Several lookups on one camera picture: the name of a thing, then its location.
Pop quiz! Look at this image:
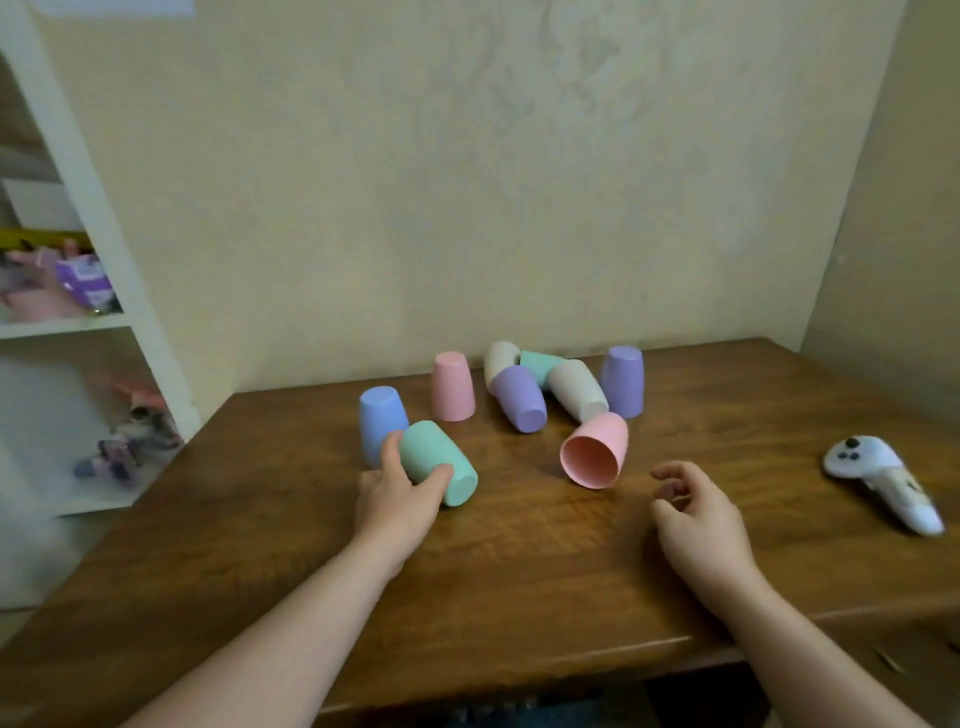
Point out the person's right hand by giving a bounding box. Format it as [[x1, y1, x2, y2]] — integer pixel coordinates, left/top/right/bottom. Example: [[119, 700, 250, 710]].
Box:
[[648, 459, 760, 610]]

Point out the person's left hand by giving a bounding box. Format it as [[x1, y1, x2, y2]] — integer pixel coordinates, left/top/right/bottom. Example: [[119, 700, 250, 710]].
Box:
[[355, 431, 456, 580]]

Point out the green plastic cup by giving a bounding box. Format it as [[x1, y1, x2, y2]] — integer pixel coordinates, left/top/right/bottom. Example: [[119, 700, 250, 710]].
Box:
[[398, 420, 480, 509], [519, 349, 568, 390]]

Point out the person's right forearm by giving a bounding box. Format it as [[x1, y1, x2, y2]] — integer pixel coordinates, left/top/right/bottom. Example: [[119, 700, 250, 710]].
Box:
[[708, 568, 933, 728]]

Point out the person's left forearm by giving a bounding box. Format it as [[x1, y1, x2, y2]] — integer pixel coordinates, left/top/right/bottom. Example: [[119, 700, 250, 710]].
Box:
[[120, 534, 400, 728]]

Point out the blue plastic cup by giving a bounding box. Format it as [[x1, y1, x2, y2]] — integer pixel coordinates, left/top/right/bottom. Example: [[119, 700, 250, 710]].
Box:
[[358, 385, 411, 471]]

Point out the pink plastic cup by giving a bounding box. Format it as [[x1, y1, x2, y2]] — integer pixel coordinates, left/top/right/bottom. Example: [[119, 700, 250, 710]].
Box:
[[558, 411, 630, 492], [429, 351, 477, 423]]

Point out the purple plastic cup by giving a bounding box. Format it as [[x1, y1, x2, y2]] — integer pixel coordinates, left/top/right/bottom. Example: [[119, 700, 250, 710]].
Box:
[[599, 345, 646, 420], [488, 364, 549, 435]]

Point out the beige plastic cup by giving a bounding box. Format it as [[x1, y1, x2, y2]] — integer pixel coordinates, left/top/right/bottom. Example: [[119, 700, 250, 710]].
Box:
[[483, 340, 523, 392], [546, 358, 611, 426]]

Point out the white handheld controller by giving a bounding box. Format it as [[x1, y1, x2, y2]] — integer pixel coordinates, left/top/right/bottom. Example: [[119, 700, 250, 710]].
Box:
[[822, 435, 947, 539]]

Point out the toy figure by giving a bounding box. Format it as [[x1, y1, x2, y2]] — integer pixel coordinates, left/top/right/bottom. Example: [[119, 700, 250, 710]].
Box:
[[73, 373, 186, 483]]

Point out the purple packet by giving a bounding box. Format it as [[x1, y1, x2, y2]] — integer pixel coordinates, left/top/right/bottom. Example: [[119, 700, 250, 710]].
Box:
[[55, 253, 119, 313]]

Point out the white shelf unit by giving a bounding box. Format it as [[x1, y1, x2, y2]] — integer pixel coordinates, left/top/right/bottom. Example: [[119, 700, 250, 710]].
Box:
[[0, 0, 205, 610]]

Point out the pink toy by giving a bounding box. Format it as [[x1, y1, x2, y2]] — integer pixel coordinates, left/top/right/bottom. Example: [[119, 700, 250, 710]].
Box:
[[0, 238, 91, 325]]

